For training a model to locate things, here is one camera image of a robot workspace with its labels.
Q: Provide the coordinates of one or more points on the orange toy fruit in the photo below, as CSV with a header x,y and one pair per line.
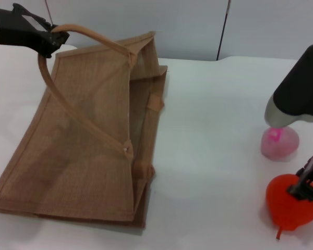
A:
x,y
284,208

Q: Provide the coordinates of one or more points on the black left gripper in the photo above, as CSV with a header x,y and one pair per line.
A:
x,y
18,31

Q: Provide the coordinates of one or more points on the brown jute handbag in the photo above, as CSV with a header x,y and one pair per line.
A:
x,y
75,135

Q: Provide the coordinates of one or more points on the pink toy peach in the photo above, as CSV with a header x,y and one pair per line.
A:
x,y
279,145

